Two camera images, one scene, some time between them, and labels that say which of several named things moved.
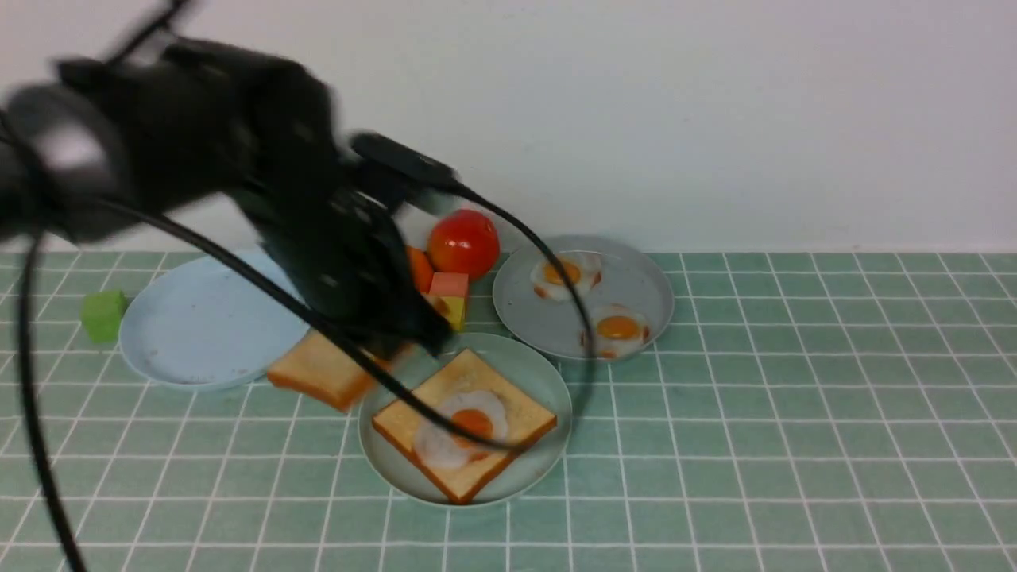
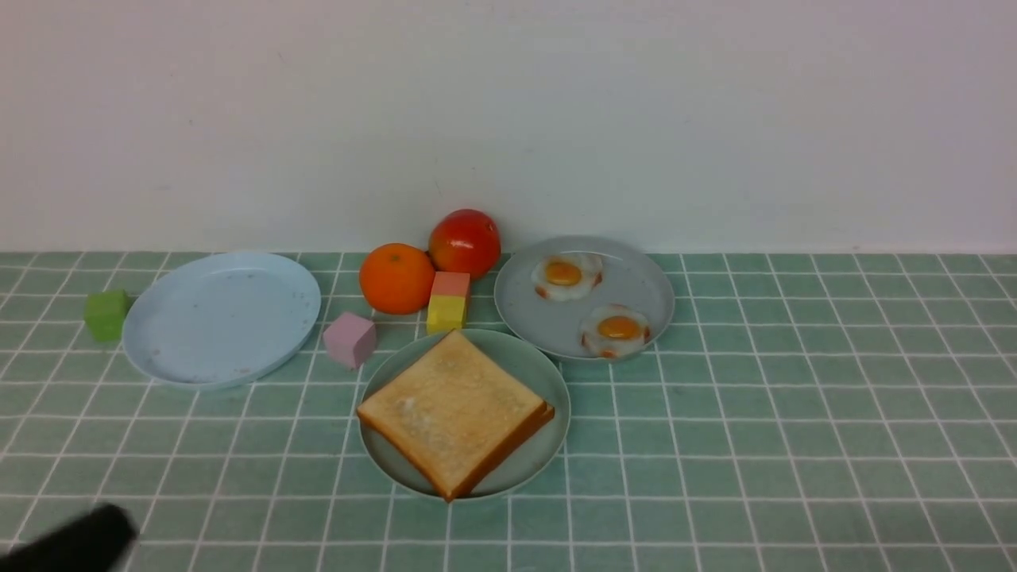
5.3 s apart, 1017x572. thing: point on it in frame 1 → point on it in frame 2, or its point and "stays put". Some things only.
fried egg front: [616, 331] stays put
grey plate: [631, 276] stays put
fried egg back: [584, 269] stays put
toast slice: [325, 366] → [454, 415]
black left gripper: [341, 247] → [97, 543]
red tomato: [464, 241] stays put
